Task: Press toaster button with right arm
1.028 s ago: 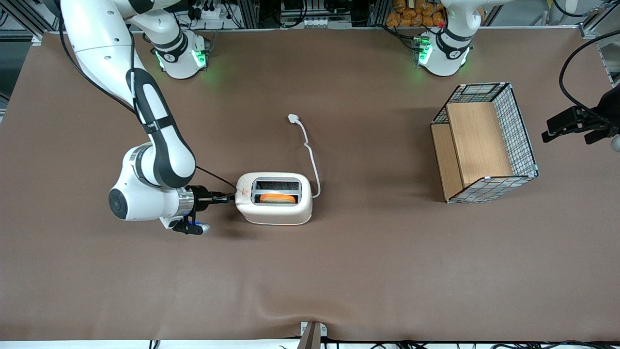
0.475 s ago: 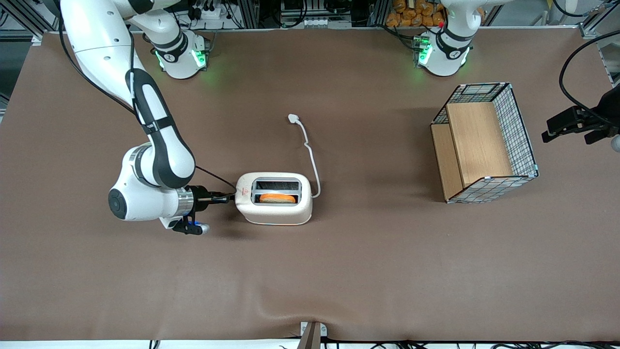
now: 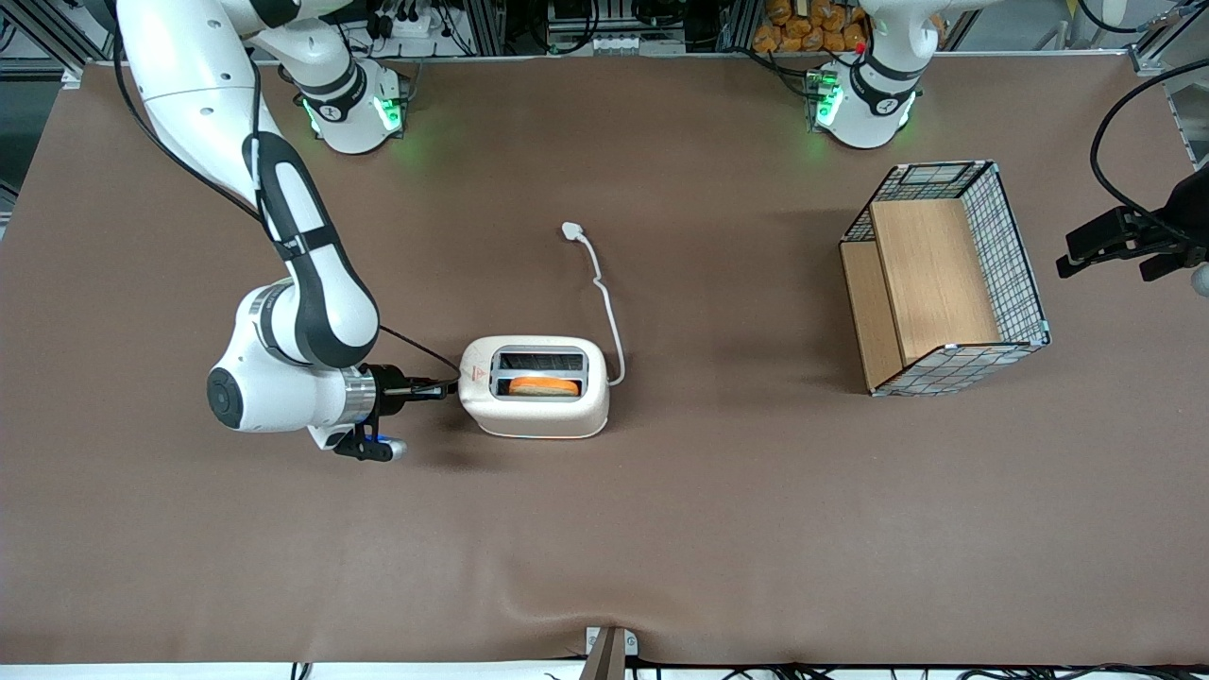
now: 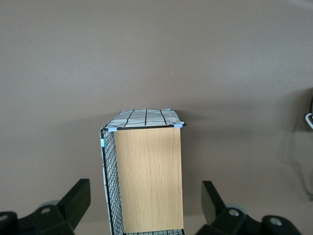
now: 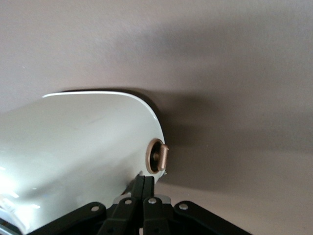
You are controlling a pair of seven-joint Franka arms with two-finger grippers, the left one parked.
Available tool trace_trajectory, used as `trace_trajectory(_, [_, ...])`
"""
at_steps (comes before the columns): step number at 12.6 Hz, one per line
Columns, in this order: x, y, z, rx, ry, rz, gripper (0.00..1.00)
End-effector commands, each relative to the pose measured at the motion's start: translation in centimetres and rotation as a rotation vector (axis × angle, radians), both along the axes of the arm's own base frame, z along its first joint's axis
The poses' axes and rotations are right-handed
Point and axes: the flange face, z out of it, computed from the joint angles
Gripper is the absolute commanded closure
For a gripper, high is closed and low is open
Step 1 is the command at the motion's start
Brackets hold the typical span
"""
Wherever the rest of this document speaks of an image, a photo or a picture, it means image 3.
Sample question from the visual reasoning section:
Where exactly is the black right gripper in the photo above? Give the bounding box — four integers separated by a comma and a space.
366, 366, 461, 418

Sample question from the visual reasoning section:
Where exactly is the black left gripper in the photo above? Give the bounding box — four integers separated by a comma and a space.
1056, 165, 1209, 282

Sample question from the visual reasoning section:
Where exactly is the white two-slot toaster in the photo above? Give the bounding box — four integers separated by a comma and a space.
457, 335, 611, 440

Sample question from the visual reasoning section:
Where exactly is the toast bread slice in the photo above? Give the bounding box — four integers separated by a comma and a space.
509, 376, 581, 399

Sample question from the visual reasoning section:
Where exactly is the light wooden shelf board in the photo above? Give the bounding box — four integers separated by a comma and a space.
840, 197, 1004, 391

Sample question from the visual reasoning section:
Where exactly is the brown table mat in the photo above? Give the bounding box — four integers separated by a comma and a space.
0, 54, 1209, 667

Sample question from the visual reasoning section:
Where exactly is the white power strip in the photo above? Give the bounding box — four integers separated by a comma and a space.
368, 8, 447, 41

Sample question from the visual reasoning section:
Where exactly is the grey electronics box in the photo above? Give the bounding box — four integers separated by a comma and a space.
546, 0, 689, 56

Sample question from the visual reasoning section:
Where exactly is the bag of bread rolls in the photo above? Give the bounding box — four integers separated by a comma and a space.
752, 0, 872, 55

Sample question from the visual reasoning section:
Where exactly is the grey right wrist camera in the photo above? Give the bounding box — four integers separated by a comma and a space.
331, 423, 409, 464

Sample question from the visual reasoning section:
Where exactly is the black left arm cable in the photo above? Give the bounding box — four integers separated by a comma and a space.
1090, 59, 1209, 242

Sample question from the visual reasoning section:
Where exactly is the black wire grid basket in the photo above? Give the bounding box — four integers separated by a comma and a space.
839, 160, 1052, 398

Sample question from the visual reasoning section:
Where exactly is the aluminium frame profile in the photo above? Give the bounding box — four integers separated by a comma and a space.
0, 0, 119, 81
1129, 0, 1209, 166
720, 0, 761, 53
461, 0, 508, 56

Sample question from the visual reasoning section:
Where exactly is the white toaster power cable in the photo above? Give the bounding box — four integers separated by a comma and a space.
560, 221, 627, 387

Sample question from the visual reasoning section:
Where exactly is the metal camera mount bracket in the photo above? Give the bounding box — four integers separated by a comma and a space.
581, 626, 640, 680

